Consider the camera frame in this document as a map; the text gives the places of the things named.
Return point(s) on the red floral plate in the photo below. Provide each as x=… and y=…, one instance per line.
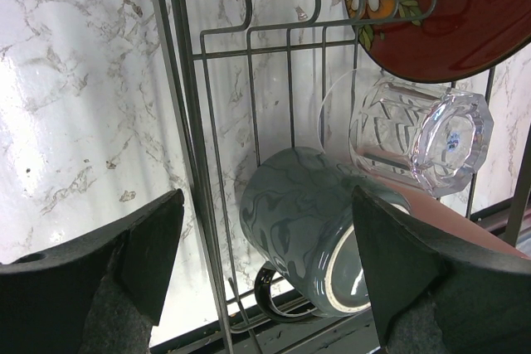
x=434, y=41

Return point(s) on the black wire dish rack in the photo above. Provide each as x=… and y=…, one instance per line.
x=248, y=77

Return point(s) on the clear glass tumbler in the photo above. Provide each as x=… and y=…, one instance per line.
x=429, y=137

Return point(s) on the grey ceramic mug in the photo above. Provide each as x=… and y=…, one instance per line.
x=297, y=212

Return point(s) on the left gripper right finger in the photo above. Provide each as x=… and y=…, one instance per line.
x=433, y=292

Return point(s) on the pink plastic cup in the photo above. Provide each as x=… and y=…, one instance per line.
x=427, y=209

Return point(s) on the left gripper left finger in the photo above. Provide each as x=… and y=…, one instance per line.
x=102, y=292

